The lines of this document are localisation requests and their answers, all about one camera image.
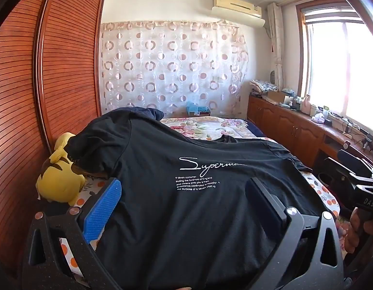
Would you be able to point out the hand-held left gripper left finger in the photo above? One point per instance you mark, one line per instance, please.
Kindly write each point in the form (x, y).
(102, 210)

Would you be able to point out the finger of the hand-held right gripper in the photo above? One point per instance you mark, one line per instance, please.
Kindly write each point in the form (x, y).
(352, 160)
(334, 182)

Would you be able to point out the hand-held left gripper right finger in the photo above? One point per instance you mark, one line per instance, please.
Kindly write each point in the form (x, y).
(261, 201)

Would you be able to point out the black t-shirt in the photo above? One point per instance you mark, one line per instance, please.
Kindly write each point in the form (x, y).
(189, 217)

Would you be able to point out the person's right hand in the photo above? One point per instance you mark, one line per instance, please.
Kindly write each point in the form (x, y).
(351, 238)

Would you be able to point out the yellow plush toy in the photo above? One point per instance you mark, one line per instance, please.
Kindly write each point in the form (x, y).
(59, 181)

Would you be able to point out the wooden side cabinet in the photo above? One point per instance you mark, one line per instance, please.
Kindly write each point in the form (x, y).
(289, 127)

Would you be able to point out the navy bed cover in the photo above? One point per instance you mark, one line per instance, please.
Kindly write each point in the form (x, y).
(255, 128)

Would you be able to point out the floral quilt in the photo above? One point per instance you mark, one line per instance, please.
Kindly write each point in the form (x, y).
(210, 128)

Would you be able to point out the window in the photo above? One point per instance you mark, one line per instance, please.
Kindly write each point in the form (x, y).
(340, 66)

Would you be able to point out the cardboard box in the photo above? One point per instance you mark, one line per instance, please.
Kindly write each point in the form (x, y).
(275, 97)

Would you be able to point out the navy folded cloth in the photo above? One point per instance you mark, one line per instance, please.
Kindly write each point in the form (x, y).
(153, 113)

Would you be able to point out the stack of folded printed cloth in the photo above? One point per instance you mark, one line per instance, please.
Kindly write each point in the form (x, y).
(263, 86)

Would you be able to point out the white window curtain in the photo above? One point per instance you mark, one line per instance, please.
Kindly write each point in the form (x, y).
(277, 45)

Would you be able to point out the wooden slatted wardrobe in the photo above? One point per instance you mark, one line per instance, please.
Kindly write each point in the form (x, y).
(23, 96)

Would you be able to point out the sheer circle-pattern curtain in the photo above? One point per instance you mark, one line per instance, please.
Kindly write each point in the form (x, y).
(174, 66)

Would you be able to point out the wall air conditioner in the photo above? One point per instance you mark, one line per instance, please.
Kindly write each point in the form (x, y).
(237, 7)

